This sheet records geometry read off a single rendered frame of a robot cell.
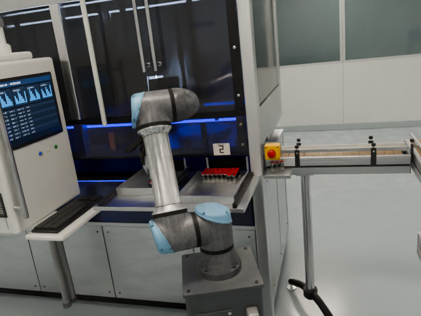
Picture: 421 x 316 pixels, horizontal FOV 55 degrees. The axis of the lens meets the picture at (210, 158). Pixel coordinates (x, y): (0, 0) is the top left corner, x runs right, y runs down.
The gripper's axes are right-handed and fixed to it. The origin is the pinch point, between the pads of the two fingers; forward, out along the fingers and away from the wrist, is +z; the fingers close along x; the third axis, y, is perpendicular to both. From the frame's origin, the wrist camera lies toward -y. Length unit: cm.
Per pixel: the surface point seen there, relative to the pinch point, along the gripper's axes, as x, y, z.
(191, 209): -19.7, 27.3, 11.0
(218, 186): 4.7, 33.1, 9.9
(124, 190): -5.7, -10.9, 8.2
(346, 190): 224, 97, 94
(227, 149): 19.9, 34.7, -4.0
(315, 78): 480, 64, 6
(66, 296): -2, -60, 73
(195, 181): 11.7, 19.3, 9.7
